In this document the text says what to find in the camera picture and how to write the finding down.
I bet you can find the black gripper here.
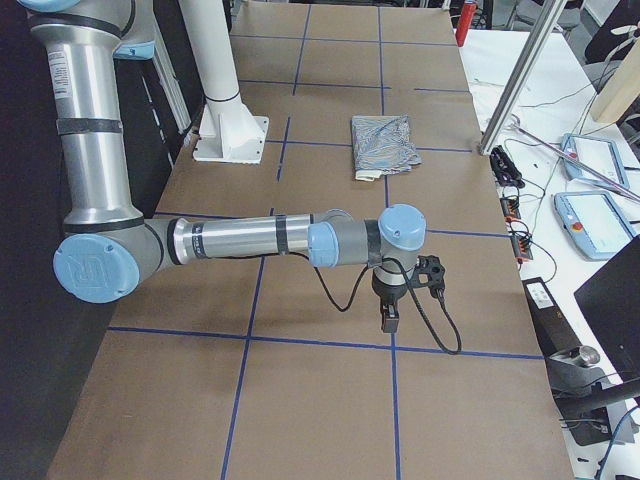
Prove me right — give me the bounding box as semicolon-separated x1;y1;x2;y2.
372;255;445;334

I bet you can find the blue white striped polo shirt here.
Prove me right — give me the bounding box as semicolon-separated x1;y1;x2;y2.
351;115;422;182

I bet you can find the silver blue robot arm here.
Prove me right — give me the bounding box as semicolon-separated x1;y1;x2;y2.
25;1;445;333

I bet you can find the orange black connector strip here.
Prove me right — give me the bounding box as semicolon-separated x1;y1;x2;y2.
499;196;533;265

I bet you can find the black box with label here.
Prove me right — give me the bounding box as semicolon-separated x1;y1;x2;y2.
522;277;581;357

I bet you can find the black handheld tool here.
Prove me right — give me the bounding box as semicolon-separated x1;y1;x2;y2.
489;145;525;188

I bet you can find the black monitor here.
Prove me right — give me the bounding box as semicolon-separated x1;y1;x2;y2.
574;238;639;380

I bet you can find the near blue teach pendant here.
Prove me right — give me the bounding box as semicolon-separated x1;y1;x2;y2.
553;190;636;261

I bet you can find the blue teach pendant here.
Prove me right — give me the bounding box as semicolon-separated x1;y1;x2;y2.
553;190;636;261
561;133;629;188

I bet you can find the metal reacher grabber tool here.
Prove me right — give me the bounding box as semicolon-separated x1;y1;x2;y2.
505;113;640;201

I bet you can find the far blue teach pendant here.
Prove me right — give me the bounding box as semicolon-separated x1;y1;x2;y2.
561;133;629;188

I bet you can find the red cylinder tube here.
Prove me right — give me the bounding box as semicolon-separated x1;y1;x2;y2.
455;0;477;47

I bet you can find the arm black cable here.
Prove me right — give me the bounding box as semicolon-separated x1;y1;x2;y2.
289;249;463;357

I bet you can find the black camera mount with knob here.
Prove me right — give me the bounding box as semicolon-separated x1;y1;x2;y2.
545;346;639;419

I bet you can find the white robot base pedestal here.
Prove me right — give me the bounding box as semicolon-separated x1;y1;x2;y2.
179;0;269;164

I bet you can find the aluminium frame post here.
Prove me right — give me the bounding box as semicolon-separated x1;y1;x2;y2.
479;0;567;155

